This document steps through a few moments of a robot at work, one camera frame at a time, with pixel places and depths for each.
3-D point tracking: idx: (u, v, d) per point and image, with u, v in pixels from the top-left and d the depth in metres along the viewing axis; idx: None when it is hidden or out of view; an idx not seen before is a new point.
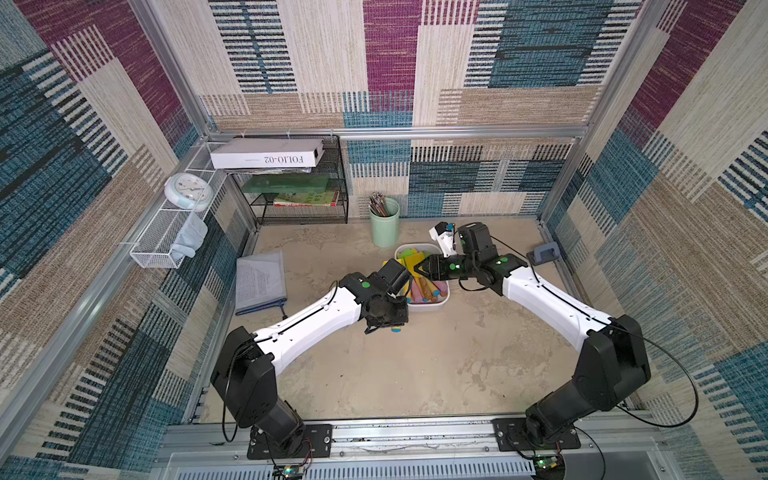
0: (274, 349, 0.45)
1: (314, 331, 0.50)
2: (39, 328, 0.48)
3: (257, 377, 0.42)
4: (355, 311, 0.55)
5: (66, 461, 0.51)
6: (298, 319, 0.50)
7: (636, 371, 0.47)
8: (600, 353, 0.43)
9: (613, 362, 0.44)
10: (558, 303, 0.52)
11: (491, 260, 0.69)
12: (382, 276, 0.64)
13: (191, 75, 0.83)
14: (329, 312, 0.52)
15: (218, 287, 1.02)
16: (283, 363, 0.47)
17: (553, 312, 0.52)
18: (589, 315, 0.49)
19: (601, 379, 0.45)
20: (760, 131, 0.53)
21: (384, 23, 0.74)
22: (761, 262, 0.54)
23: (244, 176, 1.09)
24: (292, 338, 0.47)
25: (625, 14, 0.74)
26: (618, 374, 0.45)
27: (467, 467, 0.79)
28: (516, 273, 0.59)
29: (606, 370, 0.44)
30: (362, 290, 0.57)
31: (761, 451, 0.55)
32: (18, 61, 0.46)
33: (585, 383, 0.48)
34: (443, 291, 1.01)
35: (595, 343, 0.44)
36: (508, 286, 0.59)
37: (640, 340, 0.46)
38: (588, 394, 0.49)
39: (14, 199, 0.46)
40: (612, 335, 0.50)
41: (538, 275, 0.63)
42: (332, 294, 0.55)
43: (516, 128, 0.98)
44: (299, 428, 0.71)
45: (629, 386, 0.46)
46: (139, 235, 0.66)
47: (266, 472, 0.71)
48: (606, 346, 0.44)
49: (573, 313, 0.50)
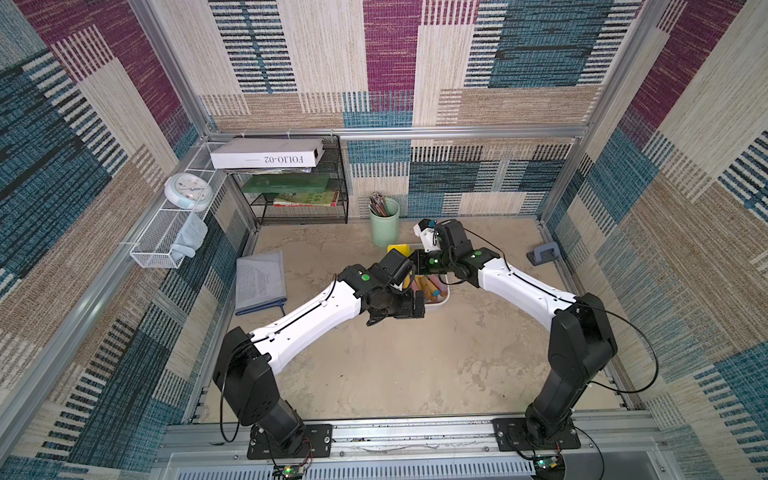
0: (271, 350, 0.44)
1: (312, 330, 0.49)
2: (39, 327, 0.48)
3: (255, 378, 0.41)
4: (355, 305, 0.54)
5: (66, 461, 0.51)
6: (295, 318, 0.49)
7: (605, 345, 0.50)
8: (567, 330, 0.46)
9: (579, 336, 0.47)
10: (527, 287, 0.55)
11: (468, 254, 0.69)
12: (383, 269, 0.62)
13: (191, 75, 0.83)
14: (327, 308, 0.51)
15: (218, 287, 1.02)
16: (281, 364, 0.46)
17: (524, 297, 0.55)
18: (556, 296, 0.52)
19: (572, 354, 0.48)
20: (760, 131, 0.53)
21: (384, 23, 0.74)
22: (761, 262, 0.54)
23: (244, 176, 1.09)
24: (288, 337, 0.46)
25: (625, 14, 0.74)
26: (583, 348, 0.48)
27: (467, 466, 0.79)
28: (489, 265, 0.62)
29: (575, 346, 0.47)
30: (362, 283, 0.55)
31: (761, 451, 0.55)
32: (18, 60, 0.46)
33: (560, 361, 0.51)
34: (443, 291, 1.01)
35: (562, 319, 0.47)
36: (483, 278, 0.63)
37: (602, 314, 0.49)
38: (563, 372, 0.51)
39: (14, 199, 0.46)
40: (579, 312, 0.53)
41: (508, 264, 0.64)
42: (330, 290, 0.53)
43: (517, 128, 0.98)
44: (299, 428, 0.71)
45: (596, 359, 0.49)
46: (139, 235, 0.66)
47: (266, 472, 0.71)
48: (572, 321, 0.47)
49: (542, 295, 0.53)
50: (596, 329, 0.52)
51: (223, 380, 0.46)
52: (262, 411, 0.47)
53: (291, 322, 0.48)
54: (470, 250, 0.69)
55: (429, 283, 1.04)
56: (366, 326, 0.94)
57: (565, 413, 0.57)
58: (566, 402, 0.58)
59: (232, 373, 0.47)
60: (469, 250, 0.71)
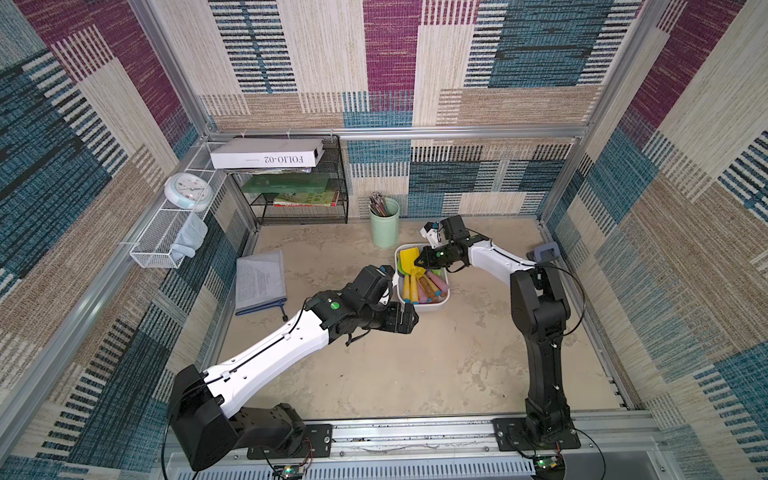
0: (223, 391, 0.41)
1: (272, 367, 0.46)
2: (39, 327, 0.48)
3: (204, 423, 0.38)
4: (322, 337, 0.51)
5: (66, 461, 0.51)
6: (255, 353, 0.46)
7: (558, 304, 0.59)
8: (520, 285, 0.58)
9: (531, 292, 0.58)
10: (498, 256, 0.68)
11: (465, 238, 0.80)
12: (354, 290, 0.58)
13: (192, 75, 0.83)
14: (290, 342, 0.48)
15: (218, 287, 1.02)
16: (238, 403, 0.43)
17: (498, 268, 0.67)
18: (520, 261, 0.64)
19: (521, 307, 0.59)
20: (760, 131, 0.53)
21: (384, 23, 0.74)
22: (761, 262, 0.54)
23: (244, 176, 1.09)
24: (245, 376, 0.43)
25: (625, 14, 0.74)
26: (533, 303, 0.58)
27: (467, 467, 0.79)
28: (477, 243, 0.76)
29: (526, 301, 0.58)
30: (331, 313, 0.52)
31: (761, 451, 0.55)
32: (18, 60, 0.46)
33: (516, 315, 0.62)
34: (443, 292, 1.01)
35: (519, 277, 0.58)
36: (472, 253, 0.75)
37: (554, 277, 0.60)
38: (520, 324, 0.61)
39: (15, 199, 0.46)
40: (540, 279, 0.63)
41: (491, 240, 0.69)
42: (296, 321, 0.51)
43: (516, 128, 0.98)
44: (299, 429, 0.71)
45: (547, 316, 0.58)
46: (138, 235, 0.66)
47: (266, 472, 0.71)
48: (527, 279, 0.58)
49: (510, 261, 0.65)
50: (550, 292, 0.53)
51: (174, 424, 0.44)
52: (216, 455, 0.44)
53: (251, 357, 0.45)
54: (467, 234, 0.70)
55: (431, 283, 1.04)
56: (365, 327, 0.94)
57: (556, 392, 0.65)
58: (545, 368, 0.62)
59: (183, 415, 0.44)
60: (469, 234, 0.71)
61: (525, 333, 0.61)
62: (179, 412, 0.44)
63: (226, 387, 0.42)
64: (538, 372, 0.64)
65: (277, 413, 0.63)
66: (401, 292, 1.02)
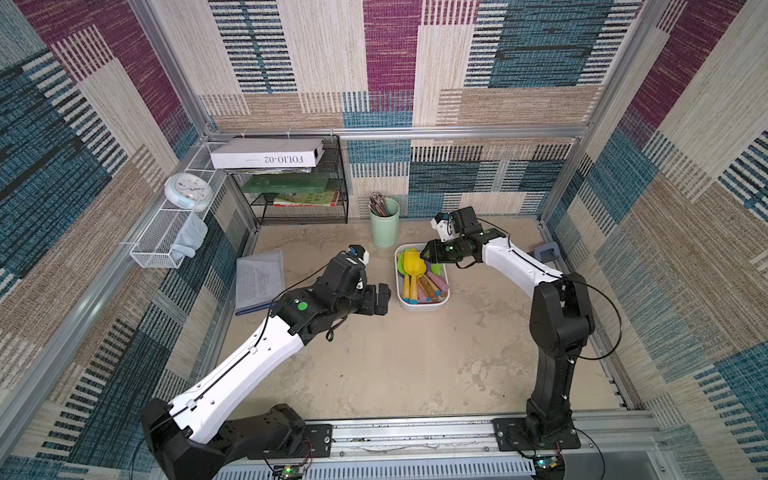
0: (191, 421, 0.39)
1: (242, 384, 0.43)
2: (39, 328, 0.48)
3: (176, 457, 0.37)
4: (294, 341, 0.48)
5: (66, 461, 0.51)
6: (222, 374, 0.43)
7: (582, 321, 0.55)
8: (545, 298, 0.52)
9: (556, 305, 0.53)
10: (521, 261, 0.61)
11: (478, 233, 0.72)
12: (325, 285, 0.54)
13: (192, 75, 0.83)
14: (257, 356, 0.45)
15: (218, 287, 1.02)
16: (211, 428, 0.41)
17: (517, 271, 0.61)
18: (544, 271, 0.57)
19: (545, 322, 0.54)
20: (760, 131, 0.53)
21: (384, 23, 0.74)
22: (761, 262, 0.54)
23: (244, 176, 1.09)
24: (213, 401, 0.41)
25: (625, 14, 0.74)
26: (558, 318, 0.53)
27: (467, 467, 0.79)
28: (493, 241, 0.68)
29: (551, 316, 0.53)
30: (300, 312, 0.49)
31: (761, 451, 0.55)
32: (18, 61, 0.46)
33: (538, 329, 0.56)
34: (443, 291, 1.01)
35: (543, 289, 0.53)
36: (486, 251, 0.68)
37: (582, 289, 0.54)
38: (540, 338, 0.56)
39: (15, 199, 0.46)
40: (564, 288, 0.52)
41: (509, 241, 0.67)
42: (262, 331, 0.47)
43: (516, 128, 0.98)
44: (299, 427, 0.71)
45: (571, 331, 0.54)
46: (139, 234, 0.67)
47: (266, 472, 0.71)
48: (552, 292, 0.52)
49: (532, 268, 0.59)
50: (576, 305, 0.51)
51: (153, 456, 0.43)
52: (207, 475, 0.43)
53: (217, 379, 0.43)
54: (479, 229, 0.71)
55: (431, 282, 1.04)
56: (365, 328, 0.93)
57: (562, 400, 0.63)
58: (556, 381, 0.60)
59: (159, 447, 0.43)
60: (481, 229, 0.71)
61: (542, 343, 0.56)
62: (155, 444, 0.43)
63: (194, 416, 0.40)
64: (548, 379, 0.61)
65: (270, 417, 0.62)
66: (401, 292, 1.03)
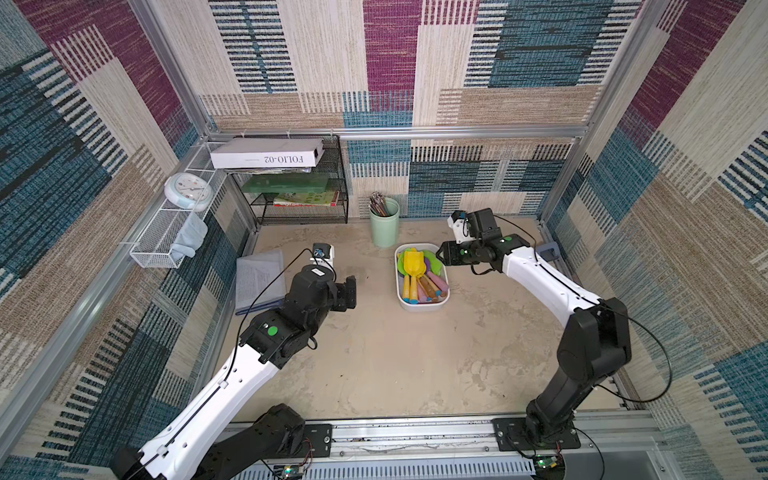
0: (164, 467, 0.38)
1: (214, 421, 0.42)
2: (39, 327, 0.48)
3: None
4: (267, 368, 0.46)
5: (66, 461, 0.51)
6: (193, 413, 0.42)
7: (619, 352, 0.49)
8: (583, 329, 0.46)
9: (596, 337, 0.47)
10: (551, 280, 0.54)
11: (497, 239, 0.65)
12: (292, 303, 0.51)
13: (192, 75, 0.83)
14: (228, 389, 0.43)
15: (218, 287, 1.02)
16: (186, 471, 0.40)
17: (546, 290, 0.54)
18: (579, 294, 0.51)
19: (581, 352, 0.48)
20: (760, 131, 0.53)
21: (384, 23, 0.74)
22: (761, 262, 0.54)
23: (244, 176, 1.09)
24: (185, 443, 0.40)
25: (625, 14, 0.74)
26: (595, 349, 0.47)
27: (467, 466, 0.79)
28: (516, 252, 0.61)
29: (588, 346, 0.47)
30: (271, 337, 0.47)
31: (761, 451, 0.55)
32: (18, 60, 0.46)
33: (568, 357, 0.51)
34: (443, 291, 1.01)
35: (580, 318, 0.47)
36: (508, 263, 0.62)
37: (624, 320, 0.48)
38: (571, 366, 0.51)
39: (14, 199, 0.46)
40: (601, 315, 0.52)
41: (535, 254, 0.61)
42: (231, 363, 0.45)
43: (516, 128, 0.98)
44: (299, 425, 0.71)
45: (607, 362, 0.48)
46: (138, 234, 0.67)
47: (266, 472, 0.71)
48: (591, 321, 0.46)
49: (564, 290, 0.52)
50: (614, 334, 0.51)
51: None
52: None
53: (189, 419, 0.41)
54: (498, 235, 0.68)
55: (431, 282, 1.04)
56: (365, 328, 0.93)
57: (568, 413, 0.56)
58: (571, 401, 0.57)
59: None
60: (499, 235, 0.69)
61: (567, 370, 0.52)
62: None
63: (166, 462, 0.38)
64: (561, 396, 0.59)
65: (262, 427, 0.61)
66: (401, 292, 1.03)
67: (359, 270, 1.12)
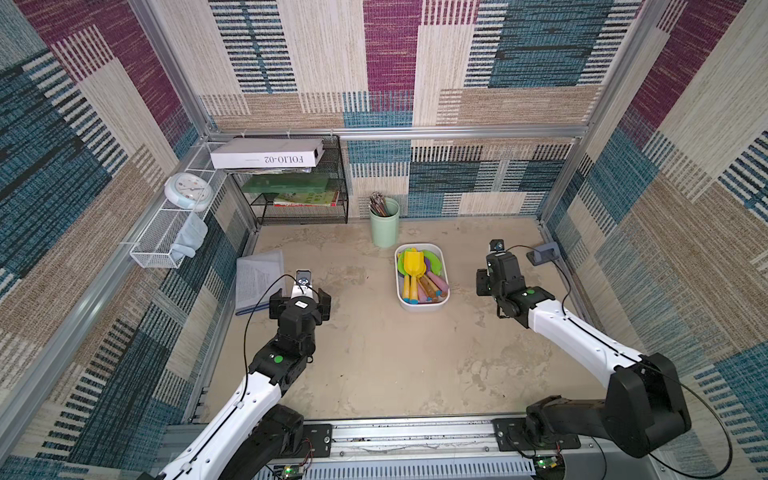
0: None
1: (234, 438, 0.47)
2: (39, 327, 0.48)
3: None
4: (275, 392, 0.53)
5: (66, 461, 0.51)
6: (210, 433, 0.46)
7: (675, 417, 0.43)
8: (628, 391, 0.42)
9: (643, 400, 0.42)
10: (584, 337, 0.51)
11: (520, 291, 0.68)
12: (282, 337, 0.59)
13: (192, 75, 0.83)
14: (245, 409, 0.49)
15: (218, 287, 1.02)
16: None
17: (580, 346, 0.51)
18: (617, 351, 0.47)
19: (631, 420, 0.43)
20: (760, 131, 0.53)
21: (384, 23, 0.74)
22: (761, 262, 0.54)
23: (244, 176, 1.09)
24: (207, 459, 0.43)
25: (625, 14, 0.74)
26: (646, 415, 0.42)
27: (467, 466, 0.79)
28: (542, 305, 0.59)
29: (635, 410, 0.41)
30: (276, 367, 0.55)
31: (761, 451, 0.55)
32: (18, 61, 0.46)
33: (614, 422, 0.46)
34: (443, 291, 1.01)
35: (623, 378, 0.43)
36: (533, 316, 0.59)
37: (674, 380, 0.43)
38: (619, 434, 0.45)
39: (15, 199, 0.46)
40: (644, 373, 0.47)
41: (562, 307, 0.58)
42: (245, 386, 0.52)
43: (516, 128, 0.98)
44: (300, 420, 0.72)
45: (663, 431, 0.42)
46: (139, 235, 0.66)
47: (266, 472, 0.71)
48: (634, 382, 0.42)
49: (600, 348, 0.48)
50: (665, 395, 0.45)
51: None
52: None
53: (206, 439, 0.45)
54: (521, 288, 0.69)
55: (431, 282, 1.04)
56: (365, 327, 0.94)
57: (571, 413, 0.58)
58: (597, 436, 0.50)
59: None
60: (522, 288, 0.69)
61: (605, 428, 0.49)
62: None
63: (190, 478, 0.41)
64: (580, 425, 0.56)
65: (259, 436, 0.60)
66: (401, 292, 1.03)
67: (359, 270, 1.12)
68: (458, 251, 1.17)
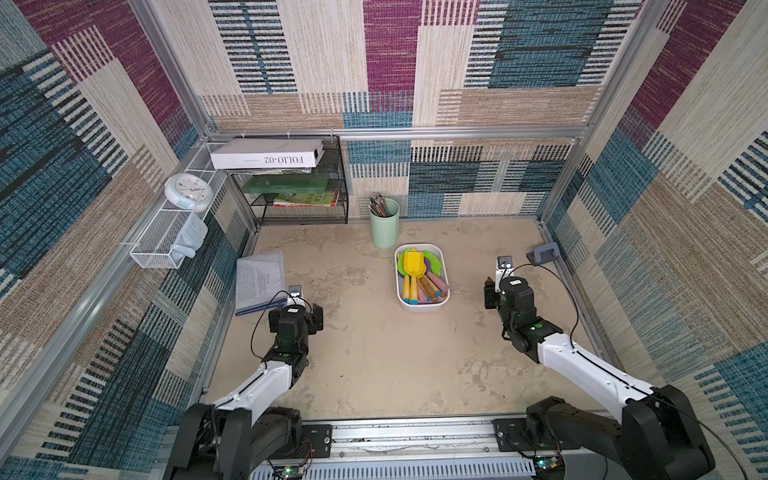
0: (241, 403, 0.47)
1: (266, 389, 0.54)
2: (39, 328, 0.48)
3: (239, 423, 0.43)
4: (289, 371, 0.63)
5: (66, 461, 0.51)
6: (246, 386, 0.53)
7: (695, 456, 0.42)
8: (641, 424, 0.41)
9: (659, 435, 0.41)
10: (594, 370, 0.51)
11: (530, 326, 0.64)
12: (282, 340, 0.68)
13: (192, 75, 0.83)
14: (271, 372, 0.59)
15: (218, 287, 1.02)
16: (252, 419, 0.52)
17: (591, 380, 0.51)
18: (628, 383, 0.47)
19: (648, 457, 0.42)
20: (760, 131, 0.53)
21: (384, 24, 0.74)
22: (761, 262, 0.54)
23: (244, 176, 1.09)
24: (251, 394, 0.50)
25: (625, 14, 0.74)
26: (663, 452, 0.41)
27: (466, 467, 0.79)
28: (550, 340, 0.59)
29: (651, 445, 0.41)
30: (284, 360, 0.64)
31: (761, 451, 0.55)
32: (18, 61, 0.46)
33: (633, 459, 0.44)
34: (443, 291, 1.01)
35: (635, 411, 0.42)
36: (542, 351, 0.60)
37: (690, 417, 0.42)
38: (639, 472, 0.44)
39: (15, 199, 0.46)
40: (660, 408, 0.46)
41: (571, 342, 0.57)
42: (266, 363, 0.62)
43: (516, 128, 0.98)
44: (296, 415, 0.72)
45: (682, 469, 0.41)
46: (139, 235, 0.66)
47: (266, 473, 0.71)
48: (647, 415, 0.42)
49: (610, 381, 0.48)
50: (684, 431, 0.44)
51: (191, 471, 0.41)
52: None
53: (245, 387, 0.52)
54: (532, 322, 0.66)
55: (431, 282, 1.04)
56: (365, 327, 0.94)
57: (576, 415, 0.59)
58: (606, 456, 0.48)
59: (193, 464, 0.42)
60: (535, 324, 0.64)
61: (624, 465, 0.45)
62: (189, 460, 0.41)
63: (242, 401, 0.48)
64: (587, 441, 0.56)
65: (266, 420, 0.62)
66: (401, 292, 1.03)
67: (359, 270, 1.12)
68: (458, 251, 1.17)
